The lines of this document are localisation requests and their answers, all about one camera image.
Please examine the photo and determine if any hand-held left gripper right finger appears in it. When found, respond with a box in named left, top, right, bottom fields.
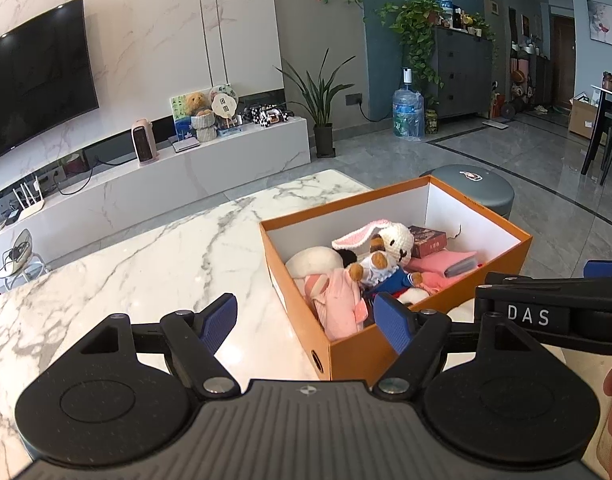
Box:
left=371, top=291, right=571, bottom=402

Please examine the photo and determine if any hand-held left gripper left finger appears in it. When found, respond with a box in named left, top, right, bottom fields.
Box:
left=33, top=293, right=241, bottom=401

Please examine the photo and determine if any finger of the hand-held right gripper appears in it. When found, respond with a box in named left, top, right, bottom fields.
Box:
left=474, top=271, right=612, bottom=357
left=583, top=260, right=612, bottom=281

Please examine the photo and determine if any brown plush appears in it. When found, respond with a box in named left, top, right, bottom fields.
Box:
left=348, top=234, right=425, bottom=307

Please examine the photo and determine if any orange cardboard box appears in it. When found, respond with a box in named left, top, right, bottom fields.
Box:
left=259, top=176, right=533, bottom=382

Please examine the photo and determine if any pink plush backpack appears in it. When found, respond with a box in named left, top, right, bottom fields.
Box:
left=313, top=267, right=367, bottom=341

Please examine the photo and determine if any pink felt wallet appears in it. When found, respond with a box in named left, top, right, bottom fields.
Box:
left=411, top=250, right=479, bottom=292

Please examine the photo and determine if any white crochet rabbit plush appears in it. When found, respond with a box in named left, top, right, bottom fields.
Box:
left=332, top=220, right=415, bottom=266

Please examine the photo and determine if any small dark printed box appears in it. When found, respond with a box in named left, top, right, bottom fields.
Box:
left=408, top=226, right=447, bottom=260

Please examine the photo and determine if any white plush with striped hat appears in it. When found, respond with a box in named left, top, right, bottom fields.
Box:
left=285, top=246, right=359, bottom=311

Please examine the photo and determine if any grey round storage stool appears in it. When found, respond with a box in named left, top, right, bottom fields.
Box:
left=419, top=164, right=516, bottom=221

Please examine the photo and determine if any brown cardboard box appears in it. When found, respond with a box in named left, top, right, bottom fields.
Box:
left=568, top=92, right=604, bottom=141

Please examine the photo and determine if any white marble media console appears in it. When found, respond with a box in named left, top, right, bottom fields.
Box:
left=0, top=116, right=311, bottom=281

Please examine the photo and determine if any teddy bear in basket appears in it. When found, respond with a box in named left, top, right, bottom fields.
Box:
left=192, top=111, right=218, bottom=142

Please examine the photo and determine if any pink space heater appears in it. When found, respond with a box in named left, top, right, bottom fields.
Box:
left=131, top=118, right=159, bottom=165

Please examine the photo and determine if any long-leaf potted plant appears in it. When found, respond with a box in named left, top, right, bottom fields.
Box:
left=273, top=49, right=357, bottom=158

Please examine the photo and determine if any dark storage rack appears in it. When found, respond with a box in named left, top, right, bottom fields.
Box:
left=508, top=7, right=554, bottom=111

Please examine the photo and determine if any water jug with pump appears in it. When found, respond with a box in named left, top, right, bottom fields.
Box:
left=392, top=66, right=425, bottom=141

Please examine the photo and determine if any small white fan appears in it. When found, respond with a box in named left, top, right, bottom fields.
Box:
left=3, top=228, right=34, bottom=273

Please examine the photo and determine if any dark red round tin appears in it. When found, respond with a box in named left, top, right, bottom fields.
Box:
left=61, top=155, right=89, bottom=176

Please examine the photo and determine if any brown wooden door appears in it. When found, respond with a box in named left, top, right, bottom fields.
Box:
left=550, top=14, right=576, bottom=108

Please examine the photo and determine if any white lobed hand fan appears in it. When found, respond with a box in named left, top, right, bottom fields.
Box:
left=211, top=94, right=238, bottom=128

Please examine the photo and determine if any white router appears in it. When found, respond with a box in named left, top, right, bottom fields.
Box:
left=12, top=176, right=46, bottom=218

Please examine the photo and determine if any grey drawer cabinet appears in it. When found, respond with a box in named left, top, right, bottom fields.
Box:
left=433, top=26, right=494, bottom=120

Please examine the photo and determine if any small potted plant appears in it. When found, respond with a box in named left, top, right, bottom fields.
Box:
left=468, top=12, right=496, bottom=38

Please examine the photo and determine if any trailing pothos plant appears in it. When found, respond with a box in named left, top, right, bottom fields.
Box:
left=376, top=0, right=447, bottom=91

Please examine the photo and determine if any black flat television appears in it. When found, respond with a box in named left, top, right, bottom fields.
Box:
left=0, top=0, right=101, bottom=167

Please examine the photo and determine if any wall painting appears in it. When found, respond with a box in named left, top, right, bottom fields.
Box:
left=586, top=0, right=612, bottom=48

